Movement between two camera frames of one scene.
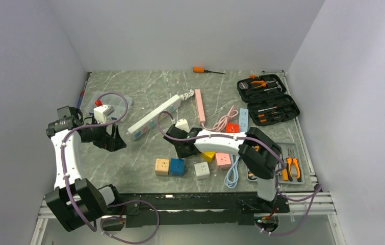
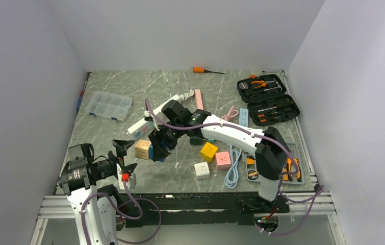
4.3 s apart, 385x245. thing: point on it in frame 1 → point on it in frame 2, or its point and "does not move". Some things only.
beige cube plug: [162, 166] → [142, 149]
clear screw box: [122, 105] does not move
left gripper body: [97, 136] → [106, 168]
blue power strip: [243, 124] does not move
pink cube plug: [223, 161] does not move
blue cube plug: [177, 167] → [151, 154]
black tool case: [268, 102] does not move
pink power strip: [200, 106] does not move
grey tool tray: [292, 172] does not move
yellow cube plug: [208, 156] does not move
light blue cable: [231, 178] does not move
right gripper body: [181, 153] → [169, 137]
